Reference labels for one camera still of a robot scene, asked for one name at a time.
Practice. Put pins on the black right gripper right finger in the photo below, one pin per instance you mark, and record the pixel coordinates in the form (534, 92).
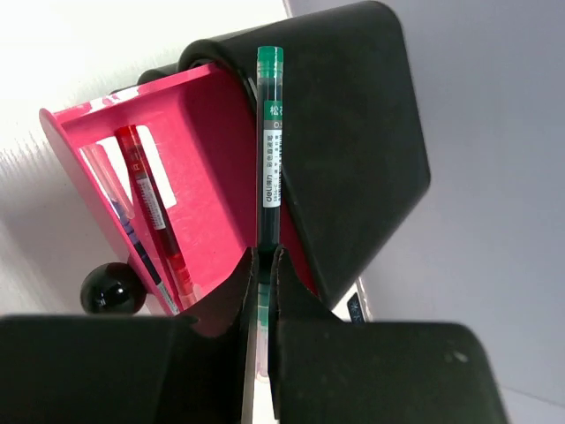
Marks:
(325, 370)

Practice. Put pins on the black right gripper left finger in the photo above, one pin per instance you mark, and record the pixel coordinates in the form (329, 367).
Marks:
(195, 367)

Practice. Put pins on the purple pen refill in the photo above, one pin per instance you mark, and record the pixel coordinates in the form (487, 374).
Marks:
(132, 234)

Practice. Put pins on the pink top drawer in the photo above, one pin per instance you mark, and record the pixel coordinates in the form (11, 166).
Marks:
(199, 137)

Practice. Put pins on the red pen refill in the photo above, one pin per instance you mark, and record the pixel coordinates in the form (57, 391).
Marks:
(154, 211)

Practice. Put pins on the green pen refill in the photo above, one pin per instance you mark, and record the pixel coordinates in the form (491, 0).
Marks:
(269, 136)

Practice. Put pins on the right dark table label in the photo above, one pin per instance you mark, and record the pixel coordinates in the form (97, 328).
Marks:
(355, 309)

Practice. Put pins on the black drawer cabinet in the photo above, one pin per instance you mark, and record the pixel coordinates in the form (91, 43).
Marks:
(354, 157)

